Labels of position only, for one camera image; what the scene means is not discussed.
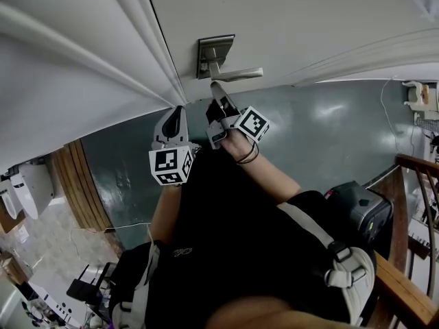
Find large cardboard box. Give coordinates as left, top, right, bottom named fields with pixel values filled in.
left=0, top=200, right=27, bottom=234

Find white padded shoulder strap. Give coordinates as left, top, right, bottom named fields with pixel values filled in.
left=276, top=202, right=377, bottom=327
left=110, top=241, right=163, bottom=329

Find thin white floor cable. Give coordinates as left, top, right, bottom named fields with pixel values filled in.
left=69, top=220, right=152, bottom=254

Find brown wooden railing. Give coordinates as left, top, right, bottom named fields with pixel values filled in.
left=372, top=154, right=439, bottom=329

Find person's black shirt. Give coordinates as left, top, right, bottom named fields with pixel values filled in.
left=108, top=147, right=378, bottom=329

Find person's chin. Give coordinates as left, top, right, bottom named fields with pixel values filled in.
left=204, top=295, right=346, bottom=329

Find large white toilet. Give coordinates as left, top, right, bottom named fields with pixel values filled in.
left=10, top=162, right=56, bottom=221

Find person's right forearm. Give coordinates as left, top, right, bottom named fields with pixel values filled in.
left=221, top=127, right=303, bottom=206

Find white panelled door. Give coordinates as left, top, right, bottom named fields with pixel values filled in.
left=143, top=0, right=439, bottom=93

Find thin white wall cable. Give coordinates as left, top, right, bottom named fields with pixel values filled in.
left=379, top=76, right=406, bottom=151

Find black wrist bands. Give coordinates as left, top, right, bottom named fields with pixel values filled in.
left=235, top=141, right=261, bottom=166

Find black equipment case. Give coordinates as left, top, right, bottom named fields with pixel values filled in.
left=323, top=180, right=394, bottom=245

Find silver door lever handle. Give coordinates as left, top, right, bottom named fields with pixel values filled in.
left=208, top=61, right=265, bottom=82

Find wooden plank platform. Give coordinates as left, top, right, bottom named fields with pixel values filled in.
left=50, top=138, right=115, bottom=233

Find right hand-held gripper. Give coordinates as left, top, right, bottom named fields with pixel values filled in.
left=204, top=80, right=272, bottom=151

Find person's left forearm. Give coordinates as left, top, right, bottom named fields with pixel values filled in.
left=150, top=182, right=187, bottom=247

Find white stool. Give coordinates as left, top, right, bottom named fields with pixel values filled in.
left=402, top=80, right=439, bottom=113

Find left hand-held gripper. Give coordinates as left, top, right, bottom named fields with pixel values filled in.
left=148, top=105, right=202, bottom=187

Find small white toilet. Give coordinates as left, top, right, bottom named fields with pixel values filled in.
left=0, top=179, right=22, bottom=219

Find black router with antennas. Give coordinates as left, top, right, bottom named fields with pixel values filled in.
left=65, top=261, right=111, bottom=304

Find silver door lock plate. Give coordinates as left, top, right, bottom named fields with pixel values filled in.
left=195, top=34, right=237, bottom=80

